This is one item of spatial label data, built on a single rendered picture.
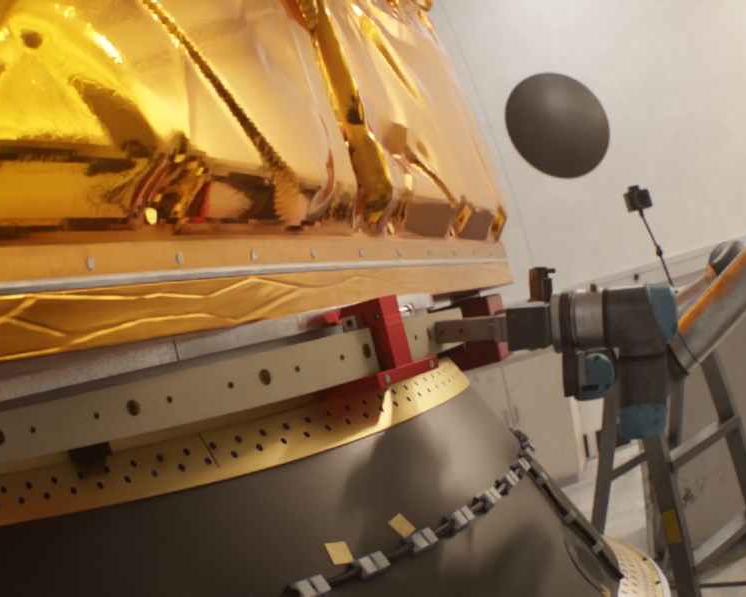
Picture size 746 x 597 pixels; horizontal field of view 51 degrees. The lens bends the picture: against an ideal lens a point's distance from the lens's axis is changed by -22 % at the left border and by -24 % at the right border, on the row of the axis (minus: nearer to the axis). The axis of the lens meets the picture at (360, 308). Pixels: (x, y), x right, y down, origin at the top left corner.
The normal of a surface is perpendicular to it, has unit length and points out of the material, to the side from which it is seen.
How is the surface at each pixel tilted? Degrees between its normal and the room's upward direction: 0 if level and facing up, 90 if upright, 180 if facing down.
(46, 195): 129
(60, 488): 62
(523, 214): 90
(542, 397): 90
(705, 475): 90
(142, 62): 88
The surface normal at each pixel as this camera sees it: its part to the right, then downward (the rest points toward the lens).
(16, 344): 0.90, -0.25
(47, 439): 0.46, -0.15
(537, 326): -0.37, 0.06
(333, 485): 0.52, -0.64
